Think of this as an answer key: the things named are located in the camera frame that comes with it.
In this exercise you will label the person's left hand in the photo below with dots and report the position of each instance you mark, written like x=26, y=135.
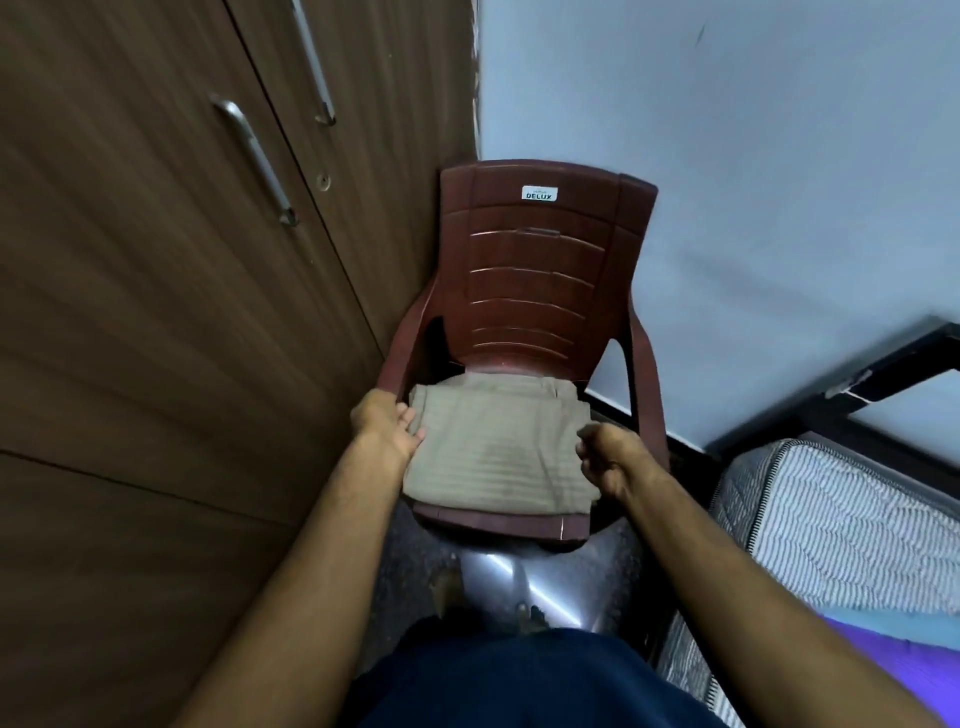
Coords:
x=386, y=427

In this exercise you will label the person's right hand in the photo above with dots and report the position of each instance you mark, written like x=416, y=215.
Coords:
x=619, y=461

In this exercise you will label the beige striped bed sheet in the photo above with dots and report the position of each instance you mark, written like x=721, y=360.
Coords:
x=495, y=450

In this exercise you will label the brown wooden wardrobe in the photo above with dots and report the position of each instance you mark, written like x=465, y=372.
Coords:
x=150, y=300

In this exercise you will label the light blue pillow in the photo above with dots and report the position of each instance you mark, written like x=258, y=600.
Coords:
x=922, y=622

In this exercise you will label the purple dotted pillow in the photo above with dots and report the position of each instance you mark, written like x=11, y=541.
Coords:
x=915, y=675

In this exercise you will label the person's right forearm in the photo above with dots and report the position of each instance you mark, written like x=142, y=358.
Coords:
x=750, y=600

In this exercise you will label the person's left forearm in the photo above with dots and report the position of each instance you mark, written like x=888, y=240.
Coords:
x=300, y=600

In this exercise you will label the person's left foot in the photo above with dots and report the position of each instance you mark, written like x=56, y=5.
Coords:
x=448, y=589

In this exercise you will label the person's foot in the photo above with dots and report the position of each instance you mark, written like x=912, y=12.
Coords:
x=531, y=616
x=448, y=589

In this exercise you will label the person's right foot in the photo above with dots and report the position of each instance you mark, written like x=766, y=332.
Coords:
x=531, y=616

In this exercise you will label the person's navy blue shirt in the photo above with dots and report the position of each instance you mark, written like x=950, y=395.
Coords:
x=540, y=682

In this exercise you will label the maroon plastic chair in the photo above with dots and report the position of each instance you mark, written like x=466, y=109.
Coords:
x=540, y=262

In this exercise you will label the white striped mattress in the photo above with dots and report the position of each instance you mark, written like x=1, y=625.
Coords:
x=825, y=517

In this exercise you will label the dark wooden bed frame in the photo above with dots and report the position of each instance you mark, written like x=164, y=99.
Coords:
x=900, y=367

